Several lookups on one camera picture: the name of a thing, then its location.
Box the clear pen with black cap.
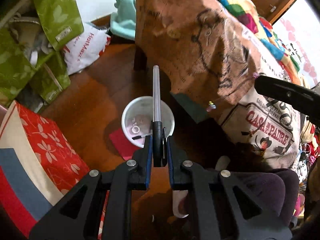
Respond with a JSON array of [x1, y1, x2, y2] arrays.
[[151, 65, 167, 168]]

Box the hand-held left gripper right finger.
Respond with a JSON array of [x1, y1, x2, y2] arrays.
[[166, 136, 293, 240]]

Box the wardrobe with frosted sliding doors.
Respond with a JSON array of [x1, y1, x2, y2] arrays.
[[272, 0, 320, 85]]

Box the colourful patchwork blanket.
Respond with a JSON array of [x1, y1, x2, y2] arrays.
[[215, 0, 304, 85]]

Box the white plastic bag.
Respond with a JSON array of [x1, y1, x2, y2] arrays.
[[62, 22, 111, 75]]

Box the red envelope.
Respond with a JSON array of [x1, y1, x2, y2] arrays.
[[109, 127, 140, 160]]

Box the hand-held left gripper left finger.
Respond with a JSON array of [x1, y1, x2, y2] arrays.
[[29, 135, 153, 240]]

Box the green leaf-print bag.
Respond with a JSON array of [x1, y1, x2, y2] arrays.
[[34, 0, 84, 50], [30, 52, 71, 103], [0, 27, 54, 108]]

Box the white paper cup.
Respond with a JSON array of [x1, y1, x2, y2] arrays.
[[121, 96, 175, 148]]

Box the newspaper print blanket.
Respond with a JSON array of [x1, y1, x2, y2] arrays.
[[135, 0, 304, 170]]

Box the teal cloth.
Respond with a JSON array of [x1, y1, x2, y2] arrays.
[[110, 0, 137, 40]]

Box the person's purple trousers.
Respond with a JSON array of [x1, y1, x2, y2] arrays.
[[210, 167, 300, 240]]

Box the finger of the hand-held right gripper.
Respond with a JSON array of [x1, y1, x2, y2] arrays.
[[254, 75, 320, 125]]

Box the red floral box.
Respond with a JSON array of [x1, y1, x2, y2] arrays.
[[0, 100, 90, 238]]

